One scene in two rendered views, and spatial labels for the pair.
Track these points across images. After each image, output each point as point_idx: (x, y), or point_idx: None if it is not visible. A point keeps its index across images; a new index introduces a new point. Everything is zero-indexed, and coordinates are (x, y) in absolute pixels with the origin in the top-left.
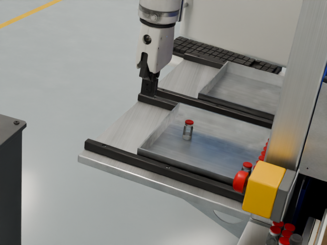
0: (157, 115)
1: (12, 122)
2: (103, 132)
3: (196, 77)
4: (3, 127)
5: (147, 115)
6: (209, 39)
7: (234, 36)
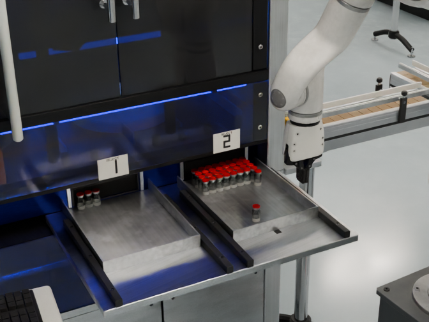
0: (253, 246)
1: (389, 291)
2: (320, 245)
3: (149, 276)
4: (401, 289)
5: (262, 249)
6: None
7: None
